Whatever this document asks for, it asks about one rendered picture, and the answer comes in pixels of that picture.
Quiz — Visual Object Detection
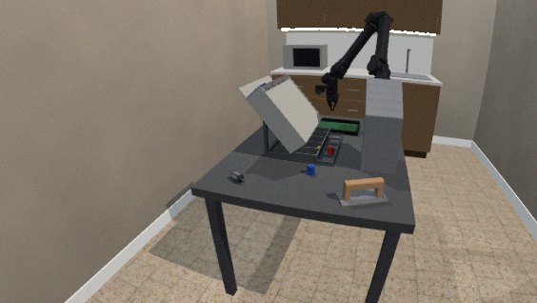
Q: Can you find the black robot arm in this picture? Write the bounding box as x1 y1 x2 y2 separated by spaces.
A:
315 11 393 95

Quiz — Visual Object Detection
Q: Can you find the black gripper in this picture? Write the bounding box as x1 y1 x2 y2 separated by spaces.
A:
327 87 339 111

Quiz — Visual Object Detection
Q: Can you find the blue plug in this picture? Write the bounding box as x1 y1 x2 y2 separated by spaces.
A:
307 164 315 175

